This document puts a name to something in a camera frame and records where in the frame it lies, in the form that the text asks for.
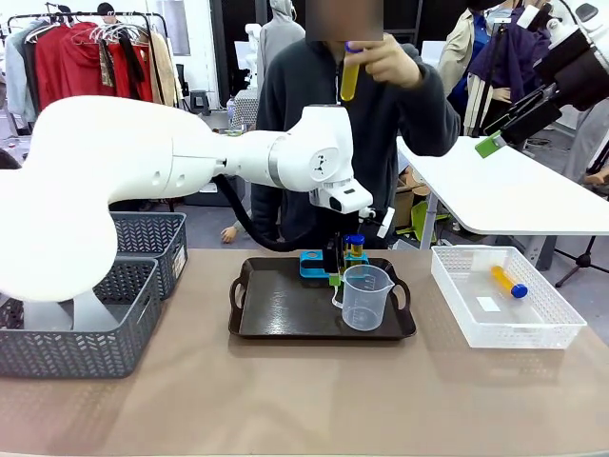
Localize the small grey woven-pattern basket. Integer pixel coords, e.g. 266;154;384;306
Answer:
108;211;189;302

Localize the grey storage bin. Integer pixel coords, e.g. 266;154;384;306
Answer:
183;174;247;208

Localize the mannequin hand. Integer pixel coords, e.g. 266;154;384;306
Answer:
220;223;246;246

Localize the person in dark fleece jacket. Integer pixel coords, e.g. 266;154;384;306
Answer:
250;32;463;251

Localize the person in grey trousers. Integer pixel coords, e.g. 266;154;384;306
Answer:
562;99;609;183

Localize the person left hand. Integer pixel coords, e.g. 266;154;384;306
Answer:
353;32;425;89

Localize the red dress with black ribbon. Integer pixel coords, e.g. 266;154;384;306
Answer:
107;36;156;104

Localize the cardboard box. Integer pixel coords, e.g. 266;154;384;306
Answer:
393;167;430;230

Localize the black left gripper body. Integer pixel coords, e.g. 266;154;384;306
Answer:
324;210;360;249

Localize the mannequin in grey hoodie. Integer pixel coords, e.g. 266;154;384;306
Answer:
258;0;306;83

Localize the blue test tube rack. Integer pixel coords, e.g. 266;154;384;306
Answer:
299;248;371;280

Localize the red hooded garment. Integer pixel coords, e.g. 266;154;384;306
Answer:
33;20;115;111

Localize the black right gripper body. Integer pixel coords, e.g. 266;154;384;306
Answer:
534;29;609;113

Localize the green plastic object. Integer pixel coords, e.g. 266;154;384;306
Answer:
409;199;449;235

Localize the black tripod base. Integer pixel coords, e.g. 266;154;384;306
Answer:
553;234;609;289

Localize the mannequin in beige coat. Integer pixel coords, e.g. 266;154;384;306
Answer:
436;5;492;137

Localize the white perforated plastic basket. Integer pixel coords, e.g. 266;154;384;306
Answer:
430;244;588;351

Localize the person left forearm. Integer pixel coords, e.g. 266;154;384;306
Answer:
396;59;463;159

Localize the black clothes rack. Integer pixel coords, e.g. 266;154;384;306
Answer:
6;3;182;109

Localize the white table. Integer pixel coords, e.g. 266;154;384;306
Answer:
396;134;609;273

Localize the translucent conical flask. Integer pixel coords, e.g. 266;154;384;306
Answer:
22;298;73;332
72;288;121;332

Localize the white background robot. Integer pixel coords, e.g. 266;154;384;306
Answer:
244;22;264;88

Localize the white power strip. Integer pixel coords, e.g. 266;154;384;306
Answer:
378;206;396;239

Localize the large grey woven-pattern basket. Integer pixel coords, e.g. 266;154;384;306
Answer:
0;256;163;380

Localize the beige hanging garment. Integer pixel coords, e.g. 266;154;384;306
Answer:
147;29;185;109

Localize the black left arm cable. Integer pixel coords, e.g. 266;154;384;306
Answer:
215;173;330;254

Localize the clear plastic measuring cup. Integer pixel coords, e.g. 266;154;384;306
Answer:
330;264;397;332

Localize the grey hanging garment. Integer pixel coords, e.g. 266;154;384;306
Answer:
3;22;38;126

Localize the dark brown serving tray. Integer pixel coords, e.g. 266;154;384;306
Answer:
227;256;418;341

